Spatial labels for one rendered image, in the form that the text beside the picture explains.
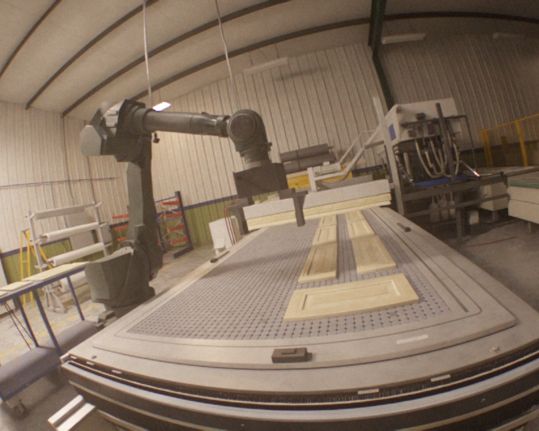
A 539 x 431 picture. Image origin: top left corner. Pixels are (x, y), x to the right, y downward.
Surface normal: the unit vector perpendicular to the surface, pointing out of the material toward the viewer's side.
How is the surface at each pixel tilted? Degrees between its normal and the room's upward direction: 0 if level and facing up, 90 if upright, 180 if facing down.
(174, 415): 90
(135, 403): 90
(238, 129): 90
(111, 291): 114
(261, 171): 90
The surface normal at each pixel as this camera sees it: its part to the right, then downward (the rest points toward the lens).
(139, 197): -0.34, 0.16
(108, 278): 0.40, 0.00
